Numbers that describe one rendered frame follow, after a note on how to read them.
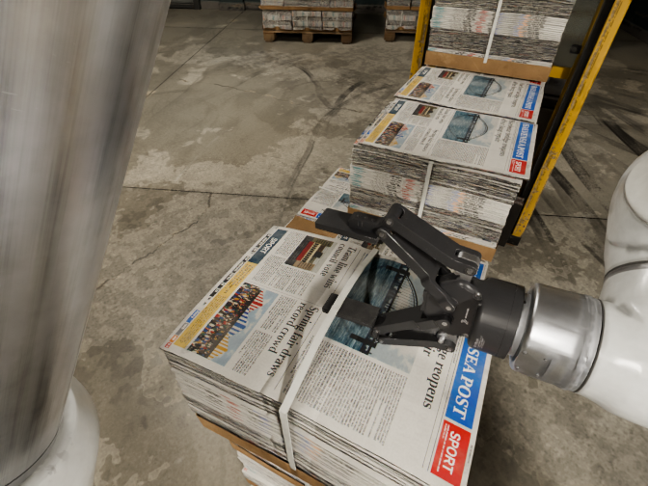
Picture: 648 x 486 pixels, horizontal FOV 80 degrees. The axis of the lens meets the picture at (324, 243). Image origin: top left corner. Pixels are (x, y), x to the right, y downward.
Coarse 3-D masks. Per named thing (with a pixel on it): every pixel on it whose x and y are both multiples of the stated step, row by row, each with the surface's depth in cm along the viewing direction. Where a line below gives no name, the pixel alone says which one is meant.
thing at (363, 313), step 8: (336, 296) 51; (328, 304) 50; (344, 304) 50; (352, 304) 50; (360, 304) 50; (368, 304) 49; (328, 312) 50; (344, 312) 49; (352, 312) 49; (360, 312) 48; (368, 312) 48; (376, 312) 48; (352, 320) 48; (360, 320) 48; (368, 320) 47
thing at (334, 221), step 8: (328, 208) 42; (320, 216) 41; (328, 216) 41; (336, 216) 41; (344, 216) 41; (320, 224) 40; (328, 224) 40; (336, 224) 40; (344, 224) 40; (336, 232) 40; (344, 232) 39; (352, 232) 39; (360, 232) 39; (368, 232) 39; (360, 240) 39; (368, 240) 38; (376, 240) 38
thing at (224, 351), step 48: (288, 240) 64; (336, 240) 63; (240, 288) 56; (288, 288) 56; (192, 336) 51; (240, 336) 50; (288, 336) 50; (192, 384) 54; (240, 384) 45; (240, 432) 55
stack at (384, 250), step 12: (348, 240) 99; (384, 252) 96; (480, 264) 93; (480, 276) 90; (240, 456) 84; (252, 468) 88; (264, 468) 81; (276, 468) 77; (252, 480) 93; (264, 480) 89; (276, 480) 82; (300, 480) 73
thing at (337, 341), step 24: (384, 264) 59; (336, 288) 55; (360, 288) 55; (312, 312) 52; (312, 336) 50; (336, 336) 50; (288, 360) 47; (312, 360) 47; (336, 360) 47; (288, 384) 45; (312, 384) 45; (312, 408) 43; (312, 432) 44
